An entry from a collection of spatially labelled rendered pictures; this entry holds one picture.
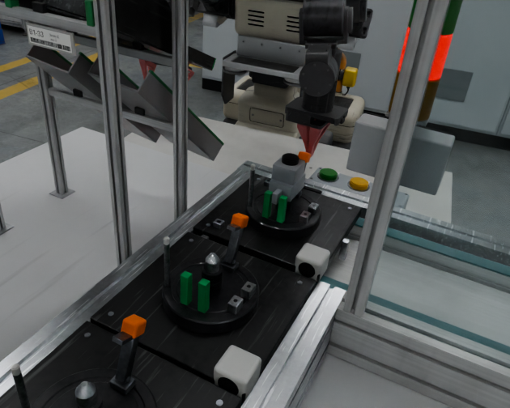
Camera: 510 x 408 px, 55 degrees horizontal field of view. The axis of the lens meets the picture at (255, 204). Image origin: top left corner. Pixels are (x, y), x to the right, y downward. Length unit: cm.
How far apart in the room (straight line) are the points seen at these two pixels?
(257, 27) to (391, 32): 234
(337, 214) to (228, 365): 43
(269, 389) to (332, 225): 37
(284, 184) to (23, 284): 49
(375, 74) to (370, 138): 330
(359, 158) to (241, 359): 30
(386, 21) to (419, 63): 328
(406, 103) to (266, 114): 110
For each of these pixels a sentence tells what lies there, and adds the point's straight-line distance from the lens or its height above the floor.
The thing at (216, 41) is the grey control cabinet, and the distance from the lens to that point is 423.
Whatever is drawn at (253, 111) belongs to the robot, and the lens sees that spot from 168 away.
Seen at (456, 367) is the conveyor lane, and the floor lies 93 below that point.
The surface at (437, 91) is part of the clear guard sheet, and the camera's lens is 59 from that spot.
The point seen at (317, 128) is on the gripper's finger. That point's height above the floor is 113.
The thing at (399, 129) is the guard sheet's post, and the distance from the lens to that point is 61.
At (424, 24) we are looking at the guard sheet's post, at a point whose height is 137.
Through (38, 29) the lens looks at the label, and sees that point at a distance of 79.
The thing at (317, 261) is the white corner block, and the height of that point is 99.
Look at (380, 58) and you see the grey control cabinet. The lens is 390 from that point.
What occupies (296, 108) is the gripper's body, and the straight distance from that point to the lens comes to 90.
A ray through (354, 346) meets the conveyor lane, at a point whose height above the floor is 90.
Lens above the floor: 147
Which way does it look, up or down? 32 degrees down
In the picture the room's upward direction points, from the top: 5 degrees clockwise
